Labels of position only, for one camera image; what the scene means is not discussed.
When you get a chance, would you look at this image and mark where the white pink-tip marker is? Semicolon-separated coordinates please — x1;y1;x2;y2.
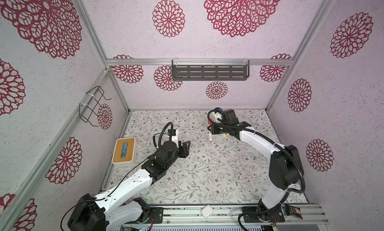
208;121;213;142

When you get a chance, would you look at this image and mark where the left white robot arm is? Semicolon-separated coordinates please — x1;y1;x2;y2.
67;141;191;231

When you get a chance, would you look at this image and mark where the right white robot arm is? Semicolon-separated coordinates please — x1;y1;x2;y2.
207;108;306;210

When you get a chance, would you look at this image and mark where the white wooden-top tissue box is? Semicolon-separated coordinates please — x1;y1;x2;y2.
112;137;137;168

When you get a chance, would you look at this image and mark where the blue tissue pack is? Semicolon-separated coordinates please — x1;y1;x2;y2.
121;142;128;159

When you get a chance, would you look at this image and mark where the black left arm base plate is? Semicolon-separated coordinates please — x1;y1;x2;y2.
131;207;164;225

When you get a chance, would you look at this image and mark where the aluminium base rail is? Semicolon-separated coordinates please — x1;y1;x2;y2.
122;204;331;231

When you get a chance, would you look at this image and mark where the white pad on rail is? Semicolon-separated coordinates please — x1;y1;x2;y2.
201;205;214;219

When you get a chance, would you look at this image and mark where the dark metal wall shelf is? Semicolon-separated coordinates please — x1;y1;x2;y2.
171;60;250;81

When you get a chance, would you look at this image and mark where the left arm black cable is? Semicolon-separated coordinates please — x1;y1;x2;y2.
59;121;175;231

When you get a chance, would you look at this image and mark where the black wire wall rack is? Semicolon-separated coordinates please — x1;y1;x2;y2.
78;86;112;127

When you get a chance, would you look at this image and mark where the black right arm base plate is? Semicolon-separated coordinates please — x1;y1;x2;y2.
242;206;285;223

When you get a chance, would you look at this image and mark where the small circuit board on rail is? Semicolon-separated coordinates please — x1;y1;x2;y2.
285;204;303;219

